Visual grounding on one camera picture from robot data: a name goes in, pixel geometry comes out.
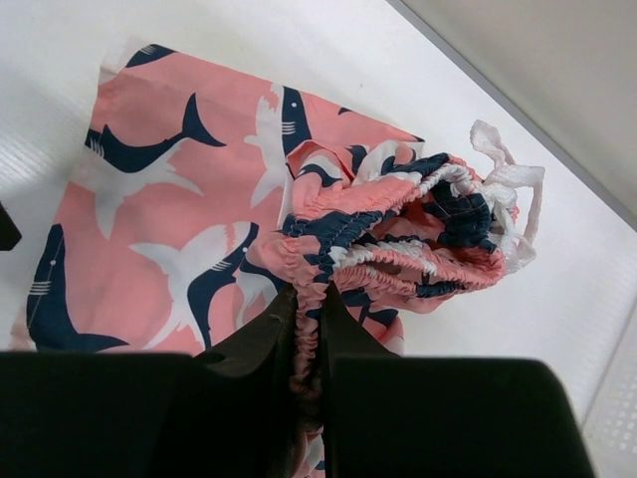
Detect aluminium table edge rail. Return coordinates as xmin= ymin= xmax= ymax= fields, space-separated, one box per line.
xmin=391 ymin=1 xmax=636 ymax=226

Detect pink shark print shorts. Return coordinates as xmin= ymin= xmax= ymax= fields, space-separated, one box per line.
xmin=9 ymin=44 xmax=544 ymax=477

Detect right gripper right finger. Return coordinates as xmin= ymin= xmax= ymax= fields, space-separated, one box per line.
xmin=320 ymin=287 xmax=594 ymax=477

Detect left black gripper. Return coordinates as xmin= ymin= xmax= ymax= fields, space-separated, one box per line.
xmin=0 ymin=204 xmax=21 ymax=251

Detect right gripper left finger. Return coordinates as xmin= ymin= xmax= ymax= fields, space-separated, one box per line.
xmin=1 ymin=287 xmax=297 ymax=477

